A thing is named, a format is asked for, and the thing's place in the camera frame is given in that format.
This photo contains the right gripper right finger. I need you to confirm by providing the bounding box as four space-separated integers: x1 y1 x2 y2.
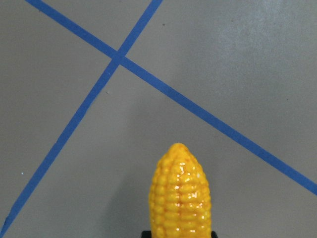
211 231 218 238

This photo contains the yellow plastic corn cob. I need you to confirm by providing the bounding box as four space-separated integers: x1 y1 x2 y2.
149 143 211 238

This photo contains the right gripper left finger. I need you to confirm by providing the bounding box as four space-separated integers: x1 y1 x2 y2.
141 231 152 238

